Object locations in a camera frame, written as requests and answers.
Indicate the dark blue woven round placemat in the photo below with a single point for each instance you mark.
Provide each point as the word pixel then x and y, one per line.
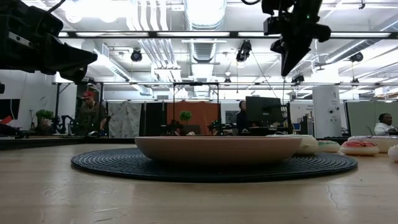
pixel 109 165

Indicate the small dark chalkboard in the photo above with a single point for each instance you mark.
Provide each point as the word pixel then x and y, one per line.
pixel 231 116

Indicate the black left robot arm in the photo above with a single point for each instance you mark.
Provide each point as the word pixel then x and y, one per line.
pixel 2 87

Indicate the pink plate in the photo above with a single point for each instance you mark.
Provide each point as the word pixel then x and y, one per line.
pixel 217 151

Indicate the small white donut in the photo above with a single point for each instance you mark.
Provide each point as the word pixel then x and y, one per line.
pixel 394 154

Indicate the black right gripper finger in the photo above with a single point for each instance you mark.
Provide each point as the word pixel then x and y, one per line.
pixel 297 54
pixel 280 46

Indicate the large blue drizzled donut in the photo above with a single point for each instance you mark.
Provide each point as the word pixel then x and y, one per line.
pixel 309 145

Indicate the person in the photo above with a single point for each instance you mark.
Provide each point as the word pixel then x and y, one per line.
pixel 91 115
pixel 384 127
pixel 242 119

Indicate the white room pillar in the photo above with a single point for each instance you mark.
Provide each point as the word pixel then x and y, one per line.
pixel 326 102

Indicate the black curtain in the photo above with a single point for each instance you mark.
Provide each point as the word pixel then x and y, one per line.
pixel 154 118

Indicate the silver ventilation duct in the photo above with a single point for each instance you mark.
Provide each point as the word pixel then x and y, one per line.
pixel 203 49

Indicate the black overhead frame beam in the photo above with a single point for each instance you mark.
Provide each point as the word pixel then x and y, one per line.
pixel 233 34

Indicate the black computer monitor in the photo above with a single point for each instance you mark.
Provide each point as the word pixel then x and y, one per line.
pixel 263 110

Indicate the orange curtain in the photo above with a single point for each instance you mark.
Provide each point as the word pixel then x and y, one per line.
pixel 202 113

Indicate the small red sprinkled donut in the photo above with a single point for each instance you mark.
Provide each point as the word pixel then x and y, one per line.
pixel 359 151

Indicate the white ceiling air duct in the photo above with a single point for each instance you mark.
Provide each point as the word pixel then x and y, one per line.
pixel 109 65

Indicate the large purple chocolate-drizzled donut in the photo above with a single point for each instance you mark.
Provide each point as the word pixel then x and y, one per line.
pixel 387 141

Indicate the round green topiary plant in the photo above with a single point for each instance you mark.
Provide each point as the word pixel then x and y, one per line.
pixel 185 116

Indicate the black wall screen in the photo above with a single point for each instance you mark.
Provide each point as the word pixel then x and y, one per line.
pixel 9 107

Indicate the potted green plant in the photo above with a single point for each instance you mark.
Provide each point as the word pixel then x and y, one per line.
pixel 44 114

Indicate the small green donut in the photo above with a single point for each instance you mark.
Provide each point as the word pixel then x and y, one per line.
pixel 329 147

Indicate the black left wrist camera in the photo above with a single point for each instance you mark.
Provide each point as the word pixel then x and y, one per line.
pixel 40 21

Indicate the black table border frame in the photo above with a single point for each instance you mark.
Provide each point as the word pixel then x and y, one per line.
pixel 62 143

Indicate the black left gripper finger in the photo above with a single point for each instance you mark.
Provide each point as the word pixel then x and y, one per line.
pixel 68 59
pixel 74 77

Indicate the red flat object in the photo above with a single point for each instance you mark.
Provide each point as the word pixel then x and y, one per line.
pixel 6 120

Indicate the black background robot arm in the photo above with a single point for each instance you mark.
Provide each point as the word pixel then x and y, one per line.
pixel 63 121
pixel 219 126

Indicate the black background gantry frame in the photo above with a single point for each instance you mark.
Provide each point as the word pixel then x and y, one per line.
pixel 196 83

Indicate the patterned white curtain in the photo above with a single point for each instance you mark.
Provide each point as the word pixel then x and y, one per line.
pixel 124 118

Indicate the green partition wall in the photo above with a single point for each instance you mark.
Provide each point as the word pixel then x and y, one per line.
pixel 363 118

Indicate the black ceiling spotlight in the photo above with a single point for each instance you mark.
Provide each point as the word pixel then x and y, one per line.
pixel 298 78
pixel 356 57
pixel 136 55
pixel 244 51

